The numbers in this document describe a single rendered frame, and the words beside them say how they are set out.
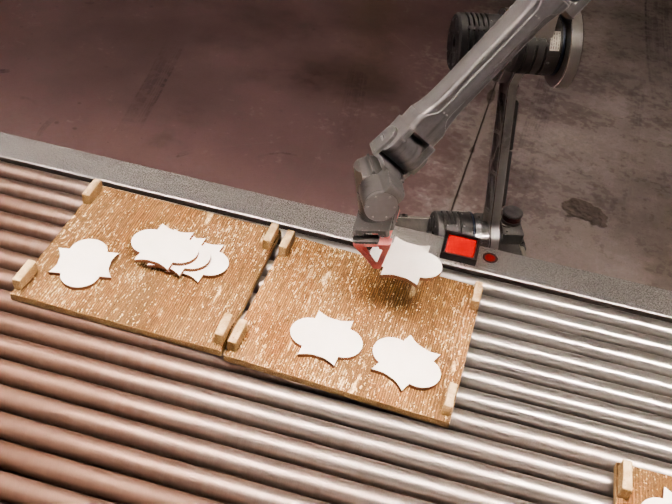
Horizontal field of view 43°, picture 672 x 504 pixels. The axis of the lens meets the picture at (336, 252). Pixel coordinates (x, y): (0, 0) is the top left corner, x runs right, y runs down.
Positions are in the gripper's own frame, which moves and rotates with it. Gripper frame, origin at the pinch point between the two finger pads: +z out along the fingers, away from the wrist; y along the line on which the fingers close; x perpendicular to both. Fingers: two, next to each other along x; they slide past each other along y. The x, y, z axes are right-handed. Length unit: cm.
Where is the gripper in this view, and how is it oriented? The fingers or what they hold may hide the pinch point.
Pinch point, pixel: (379, 253)
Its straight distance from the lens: 158.3
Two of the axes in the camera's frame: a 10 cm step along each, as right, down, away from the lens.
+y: 2.1, -6.2, 7.5
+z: 1.2, 7.8, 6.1
